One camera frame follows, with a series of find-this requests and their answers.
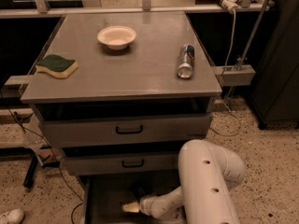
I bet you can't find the grey side bracket block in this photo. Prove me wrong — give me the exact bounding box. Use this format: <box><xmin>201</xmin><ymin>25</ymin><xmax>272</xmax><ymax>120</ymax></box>
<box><xmin>212</xmin><ymin>65</ymin><xmax>255</xmax><ymax>87</ymax></box>

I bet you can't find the white paper bowl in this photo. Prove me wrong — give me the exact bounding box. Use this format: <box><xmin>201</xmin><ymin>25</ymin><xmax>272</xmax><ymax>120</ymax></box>
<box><xmin>97</xmin><ymin>26</ymin><xmax>136</xmax><ymax>50</ymax></box>

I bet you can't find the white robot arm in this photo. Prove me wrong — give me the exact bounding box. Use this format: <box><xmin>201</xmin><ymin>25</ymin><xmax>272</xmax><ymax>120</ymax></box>
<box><xmin>121</xmin><ymin>140</ymin><xmax>246</xmax><ymax>224</ymax></box>

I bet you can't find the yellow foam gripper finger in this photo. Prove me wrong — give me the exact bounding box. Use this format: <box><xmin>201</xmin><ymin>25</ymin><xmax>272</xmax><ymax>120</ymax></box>
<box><xmin>121</xmin><ymin>202</ymin><xmax>140</xmax><ymax>213</ymax></box>

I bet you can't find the metal diagonal pole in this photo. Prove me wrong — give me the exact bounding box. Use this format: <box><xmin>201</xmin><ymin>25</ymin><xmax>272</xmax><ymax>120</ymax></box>
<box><xmin>233</xmin><ymin>0</ymin><xmax>277</xmax><ymax>72</ymax></box>

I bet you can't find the grey drawer cabinet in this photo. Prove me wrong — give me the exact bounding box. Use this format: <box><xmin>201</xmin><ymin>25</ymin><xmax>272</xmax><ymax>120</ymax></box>
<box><xmin>20</xmin><ymin>11</ymin><xmax>222</xmax><ymax>224</ymax></box>

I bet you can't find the green yellow sponge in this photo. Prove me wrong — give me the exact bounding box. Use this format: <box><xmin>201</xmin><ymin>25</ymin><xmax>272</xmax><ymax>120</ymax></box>
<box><xmin>36</xmin><ymin>54</ymin><xmax>78</xmax><ymax>79</ymax></box>

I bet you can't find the grey middle drawer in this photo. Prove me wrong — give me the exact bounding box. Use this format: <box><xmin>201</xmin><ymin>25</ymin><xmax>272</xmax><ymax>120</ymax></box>
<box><xmin>63</xmin><ymin>151</ymin><xmax>178</xmax><ymax>175</ymax></box>

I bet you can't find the silver blue drink can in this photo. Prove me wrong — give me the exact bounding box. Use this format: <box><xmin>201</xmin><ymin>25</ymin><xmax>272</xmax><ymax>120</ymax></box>
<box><xmin>178</xmin><ymin>44</ymin><xmax>194</xmax><ymax>79</ymax></box>

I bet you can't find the black floor clamp tool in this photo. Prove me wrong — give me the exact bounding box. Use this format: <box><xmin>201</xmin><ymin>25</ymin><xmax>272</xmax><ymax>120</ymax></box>
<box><xmin>23</xmin><ymin>154</ymin><xmax>60</xmax><ymax>189</ymax></box>

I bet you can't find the black rxbar chocolate bar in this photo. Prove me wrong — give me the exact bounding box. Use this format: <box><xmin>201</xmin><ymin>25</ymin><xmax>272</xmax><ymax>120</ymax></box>
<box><xmin>129</xmin><ymin>181</ymin><xmax>149</xmax><ymax>200</ymax></box>

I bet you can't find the grey top drawer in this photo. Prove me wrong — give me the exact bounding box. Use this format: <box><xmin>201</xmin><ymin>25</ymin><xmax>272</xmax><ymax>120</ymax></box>
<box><xmin>40</xmin><ymin>113</ymin><xmax>212</xmax><ymax>147</ymax></box>

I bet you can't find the white sneaker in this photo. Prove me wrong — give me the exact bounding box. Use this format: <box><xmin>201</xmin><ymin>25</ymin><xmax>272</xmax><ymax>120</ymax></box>
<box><xmin>0</xmin><ymin>208</ymin><xmax>25</xmax><ymax>224</ymax></box>

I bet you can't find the black floor cable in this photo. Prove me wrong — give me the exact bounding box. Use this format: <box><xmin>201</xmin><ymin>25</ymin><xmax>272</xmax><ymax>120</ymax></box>
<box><xmin>0</xmin><ymin>91</ymin><xmax>85</xmax><ymax>224</ymax></box>

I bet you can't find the dark cabinet at right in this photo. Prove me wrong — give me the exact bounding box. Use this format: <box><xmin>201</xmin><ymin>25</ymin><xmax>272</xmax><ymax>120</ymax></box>
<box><xmin>249</xmin><ymin>0</ymin><xmax>299</xmax><ymax>130</ymax></box>

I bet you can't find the grey bottom drawer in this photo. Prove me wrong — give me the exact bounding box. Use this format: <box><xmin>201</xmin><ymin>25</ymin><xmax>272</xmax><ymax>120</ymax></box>
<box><xmin>81</xmin><ymin>170</ymin><xmax>179</xmax><ymax>224</ymax></box>

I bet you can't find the grey drawer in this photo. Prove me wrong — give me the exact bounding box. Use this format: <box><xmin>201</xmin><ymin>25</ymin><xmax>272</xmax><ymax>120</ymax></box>
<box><xmin>81</xmin><ymin>170</ymin><xmax>179</xmax><ymax>224</ymax></box>
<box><xmin>40</xmin><ymin>113</ymin><xmax>212</xmax><ymax>147</ymax></box>
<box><xmin>63</xmin><ymin>151</ymin><xmax>178</xmax><ymax>175</ymax></box>

